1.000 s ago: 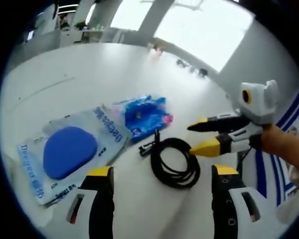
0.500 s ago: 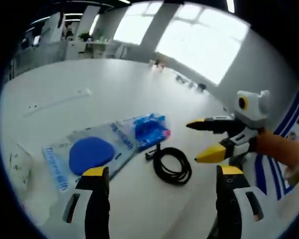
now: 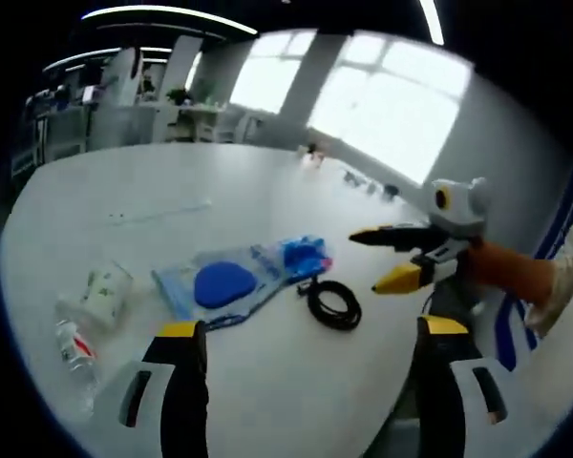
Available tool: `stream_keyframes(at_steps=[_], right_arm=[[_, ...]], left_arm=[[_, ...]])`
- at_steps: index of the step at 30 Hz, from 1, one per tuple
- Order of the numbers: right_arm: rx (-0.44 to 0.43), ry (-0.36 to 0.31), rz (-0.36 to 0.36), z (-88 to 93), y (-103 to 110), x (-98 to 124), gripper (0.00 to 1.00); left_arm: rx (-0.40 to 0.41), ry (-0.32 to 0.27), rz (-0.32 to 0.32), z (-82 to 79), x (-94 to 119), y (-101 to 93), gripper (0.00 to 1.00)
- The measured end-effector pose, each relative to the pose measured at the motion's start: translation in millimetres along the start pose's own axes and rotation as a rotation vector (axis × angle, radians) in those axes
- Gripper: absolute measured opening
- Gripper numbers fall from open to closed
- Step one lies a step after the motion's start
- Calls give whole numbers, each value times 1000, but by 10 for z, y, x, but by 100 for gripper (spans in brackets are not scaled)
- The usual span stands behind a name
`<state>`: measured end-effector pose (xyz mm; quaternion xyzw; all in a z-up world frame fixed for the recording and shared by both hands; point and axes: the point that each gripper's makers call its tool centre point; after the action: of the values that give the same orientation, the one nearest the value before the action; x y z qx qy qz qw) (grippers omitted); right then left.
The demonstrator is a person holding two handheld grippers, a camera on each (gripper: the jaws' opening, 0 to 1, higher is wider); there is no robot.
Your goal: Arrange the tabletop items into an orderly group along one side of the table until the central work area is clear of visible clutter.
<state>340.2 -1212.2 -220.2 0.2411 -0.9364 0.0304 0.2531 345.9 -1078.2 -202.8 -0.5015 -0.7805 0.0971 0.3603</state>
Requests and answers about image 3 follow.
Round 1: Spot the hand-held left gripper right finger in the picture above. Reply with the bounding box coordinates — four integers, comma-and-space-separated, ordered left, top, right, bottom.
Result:
409, 314, 534, 458

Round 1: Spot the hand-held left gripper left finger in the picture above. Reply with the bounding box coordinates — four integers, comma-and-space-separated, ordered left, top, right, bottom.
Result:
91, 320, 211, 458

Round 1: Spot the black cable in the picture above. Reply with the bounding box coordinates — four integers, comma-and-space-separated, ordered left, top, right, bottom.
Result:
296, 279, 364, 332

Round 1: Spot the blue tissue packet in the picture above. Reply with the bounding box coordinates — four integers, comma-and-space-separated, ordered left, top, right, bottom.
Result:
274, 233, 334, 281

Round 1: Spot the clear plastic bottle red label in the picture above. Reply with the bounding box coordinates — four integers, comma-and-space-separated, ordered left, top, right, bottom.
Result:
53, 298, 102, 419

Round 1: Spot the clear bag with blue pad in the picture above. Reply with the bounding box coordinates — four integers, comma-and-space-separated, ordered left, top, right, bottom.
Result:
151, 242, 290, 331

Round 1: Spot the white paper cup green print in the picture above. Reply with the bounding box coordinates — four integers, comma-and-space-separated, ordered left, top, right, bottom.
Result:
77, 265, 136, 331

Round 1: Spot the large window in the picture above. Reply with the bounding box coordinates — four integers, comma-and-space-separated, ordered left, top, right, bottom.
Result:
228, 31, 316, 115
308, 40, 474, 186

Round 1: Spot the small pink white box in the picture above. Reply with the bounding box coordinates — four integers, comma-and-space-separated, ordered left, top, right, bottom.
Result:
299, 141, 327, 169

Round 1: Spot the white table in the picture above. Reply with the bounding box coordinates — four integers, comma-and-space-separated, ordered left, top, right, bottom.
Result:
0, 141, 459, 458

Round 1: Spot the straight ceiling light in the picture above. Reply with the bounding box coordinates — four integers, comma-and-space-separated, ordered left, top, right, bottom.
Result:
418, 0, 446, 48

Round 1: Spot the green potted plant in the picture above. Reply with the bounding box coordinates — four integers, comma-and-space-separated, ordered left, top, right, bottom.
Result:
165, 85, 193, 105

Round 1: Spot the white low cabinet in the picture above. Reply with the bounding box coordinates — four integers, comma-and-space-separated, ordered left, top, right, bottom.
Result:
85, 102, 230, 144

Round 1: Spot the long curved ceiling light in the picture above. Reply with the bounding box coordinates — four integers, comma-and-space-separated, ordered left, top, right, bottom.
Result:
80, 7, 260, 35

